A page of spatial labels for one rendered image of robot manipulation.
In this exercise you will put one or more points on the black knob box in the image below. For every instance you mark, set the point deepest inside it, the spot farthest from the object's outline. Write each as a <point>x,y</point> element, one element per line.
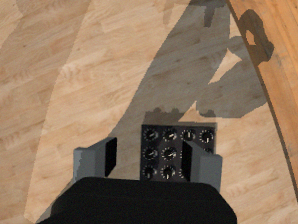
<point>157,141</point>

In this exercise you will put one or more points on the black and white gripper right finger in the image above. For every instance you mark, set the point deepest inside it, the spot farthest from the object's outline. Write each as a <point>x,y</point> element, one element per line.
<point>199,166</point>

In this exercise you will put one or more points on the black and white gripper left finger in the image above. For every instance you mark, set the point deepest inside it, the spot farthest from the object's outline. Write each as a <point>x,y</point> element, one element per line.
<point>97,160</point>

